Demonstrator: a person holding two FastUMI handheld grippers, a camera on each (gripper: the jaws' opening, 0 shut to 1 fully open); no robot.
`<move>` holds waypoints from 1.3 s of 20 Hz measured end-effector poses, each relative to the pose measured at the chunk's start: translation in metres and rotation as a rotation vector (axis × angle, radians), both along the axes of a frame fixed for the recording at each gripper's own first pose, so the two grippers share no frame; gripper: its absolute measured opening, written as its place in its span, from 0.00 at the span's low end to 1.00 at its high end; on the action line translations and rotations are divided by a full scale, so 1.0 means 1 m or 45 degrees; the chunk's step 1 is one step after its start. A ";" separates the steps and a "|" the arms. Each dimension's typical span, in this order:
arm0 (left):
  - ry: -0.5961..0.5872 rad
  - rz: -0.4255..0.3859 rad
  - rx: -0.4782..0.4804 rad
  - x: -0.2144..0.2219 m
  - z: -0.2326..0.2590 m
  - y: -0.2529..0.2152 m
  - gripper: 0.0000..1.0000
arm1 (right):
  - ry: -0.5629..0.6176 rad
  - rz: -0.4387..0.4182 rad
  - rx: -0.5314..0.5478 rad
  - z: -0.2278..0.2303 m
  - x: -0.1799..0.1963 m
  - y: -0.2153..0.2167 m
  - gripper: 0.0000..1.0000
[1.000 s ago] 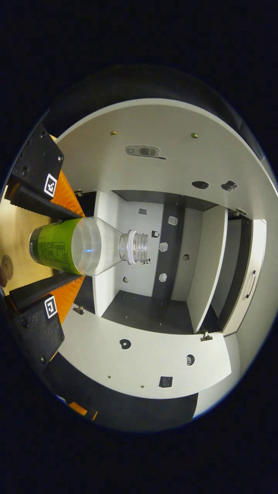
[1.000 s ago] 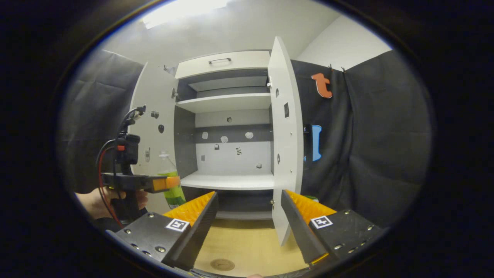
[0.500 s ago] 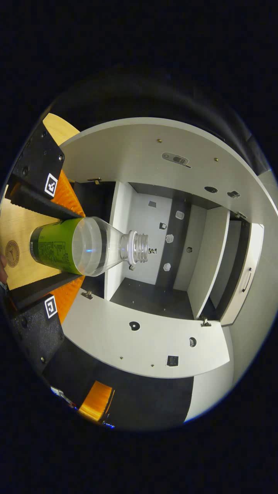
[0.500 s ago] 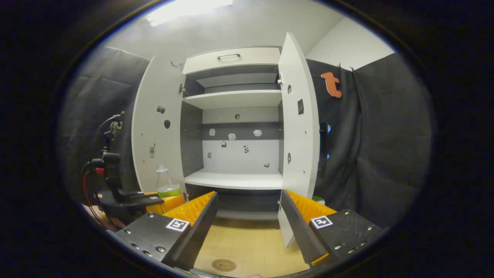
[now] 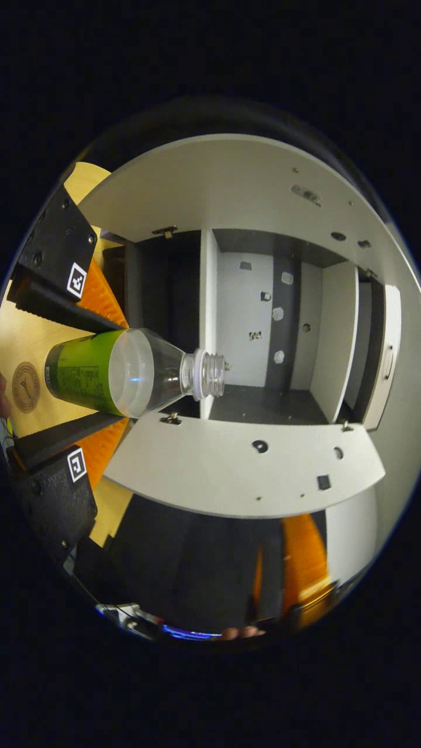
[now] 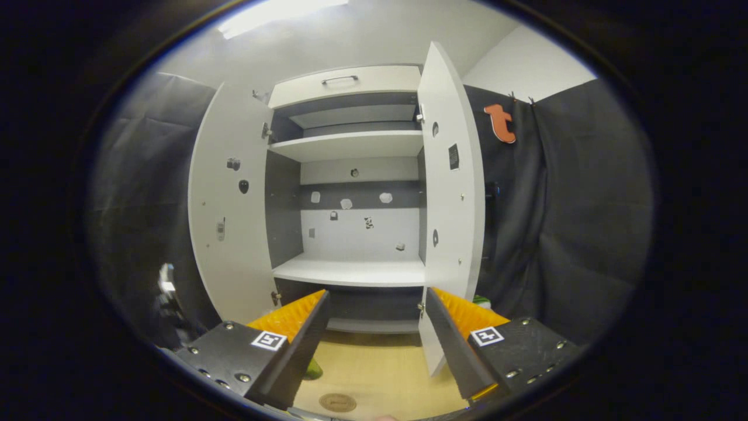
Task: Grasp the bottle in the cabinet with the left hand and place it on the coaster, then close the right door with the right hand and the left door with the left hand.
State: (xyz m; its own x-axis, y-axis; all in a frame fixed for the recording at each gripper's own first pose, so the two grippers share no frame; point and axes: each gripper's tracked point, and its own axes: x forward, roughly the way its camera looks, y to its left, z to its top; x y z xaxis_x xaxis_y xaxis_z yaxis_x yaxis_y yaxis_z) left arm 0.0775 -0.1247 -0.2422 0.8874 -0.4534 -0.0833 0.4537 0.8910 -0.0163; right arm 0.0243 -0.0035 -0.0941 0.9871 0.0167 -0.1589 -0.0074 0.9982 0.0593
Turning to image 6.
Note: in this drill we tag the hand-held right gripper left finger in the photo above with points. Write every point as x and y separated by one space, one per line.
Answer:
298 356

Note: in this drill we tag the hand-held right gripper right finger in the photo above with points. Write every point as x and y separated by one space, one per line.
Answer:
459 356

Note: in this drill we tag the green drink bottle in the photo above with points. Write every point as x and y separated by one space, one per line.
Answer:
314 369

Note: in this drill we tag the round brown coaster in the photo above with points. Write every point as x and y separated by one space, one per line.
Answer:
337 402

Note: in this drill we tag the white cabinet door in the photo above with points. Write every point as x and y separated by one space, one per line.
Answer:
234 234
453 204

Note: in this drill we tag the white cabinet drawer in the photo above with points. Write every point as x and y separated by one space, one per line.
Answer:
380 82

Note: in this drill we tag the white and green object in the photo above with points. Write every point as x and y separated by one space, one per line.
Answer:
482 301

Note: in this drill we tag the black backdrop cloth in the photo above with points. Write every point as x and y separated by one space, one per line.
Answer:
584 204

